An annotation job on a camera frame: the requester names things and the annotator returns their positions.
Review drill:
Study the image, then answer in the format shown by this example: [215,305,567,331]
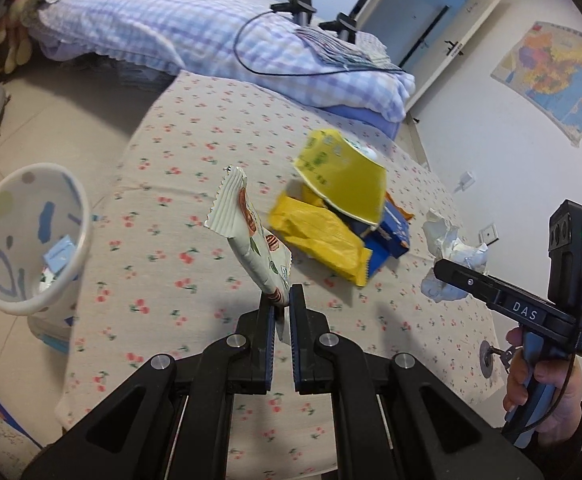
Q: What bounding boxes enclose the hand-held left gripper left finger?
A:
[21,294,278,480]

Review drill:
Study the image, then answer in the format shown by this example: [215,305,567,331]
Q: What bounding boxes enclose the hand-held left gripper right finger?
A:
[289,284,544,480]

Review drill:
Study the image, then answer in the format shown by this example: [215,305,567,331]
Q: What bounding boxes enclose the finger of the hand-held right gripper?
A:
[433,257,498,309]

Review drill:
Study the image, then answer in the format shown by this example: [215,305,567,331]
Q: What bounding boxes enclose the white tissue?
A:
[420,209,489,303]

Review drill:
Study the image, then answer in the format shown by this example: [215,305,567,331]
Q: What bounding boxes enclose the blue snack packet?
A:
[353,192,414,278]

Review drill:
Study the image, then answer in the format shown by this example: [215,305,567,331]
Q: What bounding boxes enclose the white printed snack wrapper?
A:
[205,165,292,346]

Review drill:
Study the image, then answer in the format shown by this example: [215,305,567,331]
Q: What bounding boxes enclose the yellow snack packet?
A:
[268,195,372,287]

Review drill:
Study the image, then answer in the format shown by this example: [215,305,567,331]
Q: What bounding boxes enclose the yellow paper noodle cup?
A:
[291,129,389,226]

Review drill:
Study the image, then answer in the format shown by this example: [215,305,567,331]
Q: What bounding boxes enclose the white dotted trash bin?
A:
[0,162,94,356]

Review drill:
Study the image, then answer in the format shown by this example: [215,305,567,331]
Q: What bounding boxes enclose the person's right forearm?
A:
[521,400,582,480]

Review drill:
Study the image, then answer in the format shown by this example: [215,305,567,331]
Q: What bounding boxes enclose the person's right hand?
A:
[503,329,582,445]

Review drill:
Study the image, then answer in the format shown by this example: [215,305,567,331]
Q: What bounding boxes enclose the cherry print tablecloth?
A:
[53,70,506,480]

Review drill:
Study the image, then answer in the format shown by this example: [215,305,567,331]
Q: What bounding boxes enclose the bed with checkered blanket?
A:
[46,0,402,141]

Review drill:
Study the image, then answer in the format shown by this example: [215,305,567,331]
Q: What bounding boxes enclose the blue paper scrap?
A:
[43,237,76,273]

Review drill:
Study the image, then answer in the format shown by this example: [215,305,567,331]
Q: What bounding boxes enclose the striped folded cloth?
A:
[293,27,404,73]

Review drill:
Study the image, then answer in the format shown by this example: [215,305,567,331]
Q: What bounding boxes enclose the white door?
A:
[356,0,512,123]

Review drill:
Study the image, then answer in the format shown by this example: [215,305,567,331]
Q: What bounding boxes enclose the checkered blue white blanket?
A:
[28,0,416,123]

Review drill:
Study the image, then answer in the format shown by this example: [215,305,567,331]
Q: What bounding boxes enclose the pink beige plush toy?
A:
[0,0,56,73]

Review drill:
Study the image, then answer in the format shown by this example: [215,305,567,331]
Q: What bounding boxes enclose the colourful wall map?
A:
[491,21,582,148]

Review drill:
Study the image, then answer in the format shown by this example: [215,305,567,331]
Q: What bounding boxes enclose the black cable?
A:
[233,7,406,78]

